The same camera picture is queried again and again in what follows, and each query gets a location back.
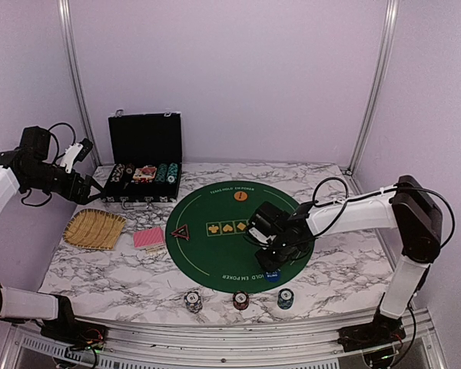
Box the black red all-in triangle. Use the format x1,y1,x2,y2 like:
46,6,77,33
171,224,190,241

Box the orange dealer button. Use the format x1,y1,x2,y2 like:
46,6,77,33
234,191,248,201

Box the red black chip stack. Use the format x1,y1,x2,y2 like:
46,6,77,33
233,291,249,311

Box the round green poker mat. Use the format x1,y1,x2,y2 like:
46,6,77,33
165,181,313,294

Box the green chips row in case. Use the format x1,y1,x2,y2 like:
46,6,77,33
155,163,168,184

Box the card deck in case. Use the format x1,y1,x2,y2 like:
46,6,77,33
132,168,156,183

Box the red-backed card deck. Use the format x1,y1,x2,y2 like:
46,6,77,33
133,227,165,249

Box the aluminium front rail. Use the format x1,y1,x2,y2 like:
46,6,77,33
0,307,446,369

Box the teal chips row in case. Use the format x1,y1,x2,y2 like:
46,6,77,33
166,163,178,184

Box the right aluminium frame post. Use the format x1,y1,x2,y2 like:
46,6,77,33
345,0,400,176

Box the blue gold card box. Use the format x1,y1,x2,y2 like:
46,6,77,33
146,246,167,256

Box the woven bamboo tray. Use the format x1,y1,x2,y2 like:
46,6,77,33
63,208,126,251

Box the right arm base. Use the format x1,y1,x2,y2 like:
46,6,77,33
337,315,406,352

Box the blue chips in case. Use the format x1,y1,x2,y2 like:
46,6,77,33
111,164,124,182

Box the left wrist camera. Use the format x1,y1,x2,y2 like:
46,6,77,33
59,138,93,173

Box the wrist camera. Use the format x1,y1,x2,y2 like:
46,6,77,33
247,201,290,245
59,138,93,173

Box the left aluminium frame post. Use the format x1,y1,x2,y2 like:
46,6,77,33
57,0,101,167

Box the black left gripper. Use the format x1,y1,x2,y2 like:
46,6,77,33
23,163,104,204

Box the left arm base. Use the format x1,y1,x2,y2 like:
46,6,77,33
40,320,108,351

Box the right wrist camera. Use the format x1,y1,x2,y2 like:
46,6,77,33
247,201,290,245

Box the blue white chip stack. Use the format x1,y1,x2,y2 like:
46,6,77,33
184,291,203,314

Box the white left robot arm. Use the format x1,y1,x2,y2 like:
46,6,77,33
0,148,104,342

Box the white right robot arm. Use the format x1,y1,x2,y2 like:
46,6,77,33
246,175,447,344

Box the aluminium frame post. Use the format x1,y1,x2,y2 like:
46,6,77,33
345,0,400,176
57,0,101,167

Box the blue small blind button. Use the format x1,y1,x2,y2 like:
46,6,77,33
264,270,281,283

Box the brown chips in case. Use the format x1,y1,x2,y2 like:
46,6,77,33
125,164,134,175

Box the black poker chip case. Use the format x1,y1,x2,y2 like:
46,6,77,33
104,112,182,204

